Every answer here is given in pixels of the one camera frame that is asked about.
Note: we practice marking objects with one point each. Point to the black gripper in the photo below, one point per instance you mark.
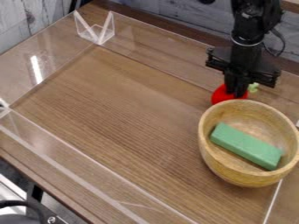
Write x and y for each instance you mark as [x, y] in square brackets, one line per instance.
[243, 66]

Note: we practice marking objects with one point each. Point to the red toy fruit green stem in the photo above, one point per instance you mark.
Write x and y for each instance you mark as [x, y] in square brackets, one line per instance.
[221, 95]

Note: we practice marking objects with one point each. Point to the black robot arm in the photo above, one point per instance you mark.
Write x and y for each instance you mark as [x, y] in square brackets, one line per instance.
[255, 19]

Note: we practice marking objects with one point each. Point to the wooden bowl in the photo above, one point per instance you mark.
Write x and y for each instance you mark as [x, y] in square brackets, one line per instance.
[265, 123]

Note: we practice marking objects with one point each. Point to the green rectangular block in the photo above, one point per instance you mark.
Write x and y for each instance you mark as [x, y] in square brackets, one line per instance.
[249, 147]

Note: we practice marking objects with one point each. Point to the clear acrylic corner bracket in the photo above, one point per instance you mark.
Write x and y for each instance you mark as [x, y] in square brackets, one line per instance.
[95, 33]

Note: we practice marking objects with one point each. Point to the clear acrylic tray wall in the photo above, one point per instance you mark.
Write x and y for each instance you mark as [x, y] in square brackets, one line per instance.
[100, 195]

